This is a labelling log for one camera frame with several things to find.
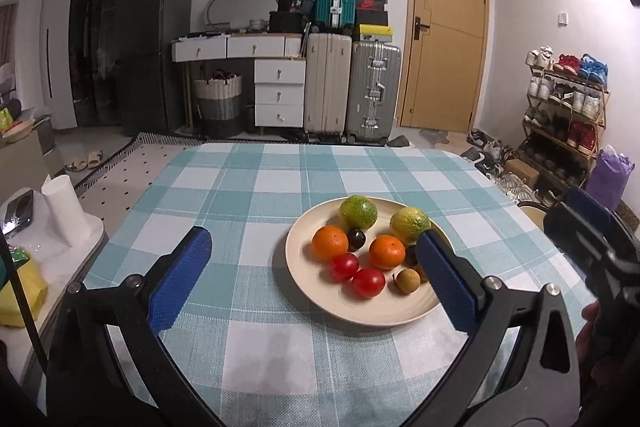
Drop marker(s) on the row of sneakers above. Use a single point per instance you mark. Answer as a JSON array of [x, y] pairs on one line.
[[582, 102]]

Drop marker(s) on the wooden shoe rack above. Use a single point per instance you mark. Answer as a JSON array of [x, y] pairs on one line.
[[602, 107]]

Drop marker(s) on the white light switch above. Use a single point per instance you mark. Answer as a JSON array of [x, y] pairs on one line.
[[563, 18]]

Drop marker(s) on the red tomato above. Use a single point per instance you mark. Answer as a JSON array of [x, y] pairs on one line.
[[368, 283], [345, 266]]

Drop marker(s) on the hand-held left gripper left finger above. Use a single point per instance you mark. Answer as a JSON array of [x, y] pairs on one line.
[[180, 277]]

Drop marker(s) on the silver suitcase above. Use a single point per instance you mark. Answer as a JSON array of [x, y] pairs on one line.
[[372, 92]]

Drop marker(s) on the beige slipper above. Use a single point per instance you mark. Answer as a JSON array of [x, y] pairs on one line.
[[76, 164], [95, 157]]

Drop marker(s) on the white paper towel roll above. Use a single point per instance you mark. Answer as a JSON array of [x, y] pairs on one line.
[[62, 212]]

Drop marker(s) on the beige suitcase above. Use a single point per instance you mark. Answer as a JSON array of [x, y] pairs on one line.
[[327, 87]]

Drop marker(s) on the person's right hand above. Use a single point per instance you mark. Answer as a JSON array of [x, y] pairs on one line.
[[586, 327]]

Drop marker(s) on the yellow-green citrus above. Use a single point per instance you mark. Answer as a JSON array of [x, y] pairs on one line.
[[407, 222]]

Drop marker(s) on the yellow bag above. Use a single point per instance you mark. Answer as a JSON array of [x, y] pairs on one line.
[[22, 292]]

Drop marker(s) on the black refrigerator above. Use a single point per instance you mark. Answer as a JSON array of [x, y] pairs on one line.
[[150, 47]]

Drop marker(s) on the cream oval plate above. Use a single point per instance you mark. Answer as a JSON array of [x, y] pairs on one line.
[[320, 297]]

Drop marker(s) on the yellow shoe box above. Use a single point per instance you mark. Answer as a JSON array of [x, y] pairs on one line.
[[372, 33]]

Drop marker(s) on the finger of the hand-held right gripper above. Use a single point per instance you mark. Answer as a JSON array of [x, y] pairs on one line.
[[592, 209], [580, 242]]

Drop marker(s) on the brown longan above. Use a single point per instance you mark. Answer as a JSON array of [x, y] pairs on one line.
[[420, 273], [402, 282]]

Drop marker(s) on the pile of shoes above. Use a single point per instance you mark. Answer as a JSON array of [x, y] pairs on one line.
[[500, 157]]

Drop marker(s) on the shiny metal object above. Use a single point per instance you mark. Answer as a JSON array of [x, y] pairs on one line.
[[17, 209]]

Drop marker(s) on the cream chair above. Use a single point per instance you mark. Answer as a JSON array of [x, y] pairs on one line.
[[532, 209]]

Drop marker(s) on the purple plastic bag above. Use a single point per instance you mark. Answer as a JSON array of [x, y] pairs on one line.
[[607, 177]]

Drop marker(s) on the red shoe box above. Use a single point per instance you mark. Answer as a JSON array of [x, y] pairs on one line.
[[371, 5]]

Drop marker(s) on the small cardboard box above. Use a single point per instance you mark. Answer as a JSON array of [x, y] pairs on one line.
[[520, 172]]

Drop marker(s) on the dark glass wardrobe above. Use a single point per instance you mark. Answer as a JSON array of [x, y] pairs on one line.
[[97, 32]]

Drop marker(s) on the green citrus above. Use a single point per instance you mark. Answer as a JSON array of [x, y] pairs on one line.
[[358, 212]]

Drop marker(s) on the white side table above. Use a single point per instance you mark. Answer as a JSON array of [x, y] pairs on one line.
[[65, 267]]

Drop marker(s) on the orange mandarin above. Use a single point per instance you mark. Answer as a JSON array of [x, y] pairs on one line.
[[387, 252], [330, 243]]

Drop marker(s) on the grey cloth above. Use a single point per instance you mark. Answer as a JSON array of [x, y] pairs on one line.
[[434, 135]]

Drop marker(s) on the white dresser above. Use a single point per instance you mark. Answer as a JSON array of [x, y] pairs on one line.
[[277, 92]]

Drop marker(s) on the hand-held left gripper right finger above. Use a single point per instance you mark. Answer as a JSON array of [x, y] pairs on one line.
[[445, 277]]

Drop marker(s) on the dotted floor rug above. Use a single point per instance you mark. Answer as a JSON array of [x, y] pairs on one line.
[[140, 162]]

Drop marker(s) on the black bag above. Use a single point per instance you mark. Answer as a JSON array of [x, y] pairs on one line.
[[291, 1]]

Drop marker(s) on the wooden door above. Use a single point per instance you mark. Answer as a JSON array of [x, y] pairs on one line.
[[445, 57]]

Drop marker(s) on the woven laundry basket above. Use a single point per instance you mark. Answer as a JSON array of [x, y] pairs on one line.
[[218, 107]]

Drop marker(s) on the oval mirror frame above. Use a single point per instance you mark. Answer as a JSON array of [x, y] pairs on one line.
[[212, 4]]

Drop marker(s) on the black case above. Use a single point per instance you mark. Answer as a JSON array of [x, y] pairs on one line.
[[287, 22]]

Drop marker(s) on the beige cabinet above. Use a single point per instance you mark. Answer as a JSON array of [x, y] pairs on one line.
[[25, 162]]

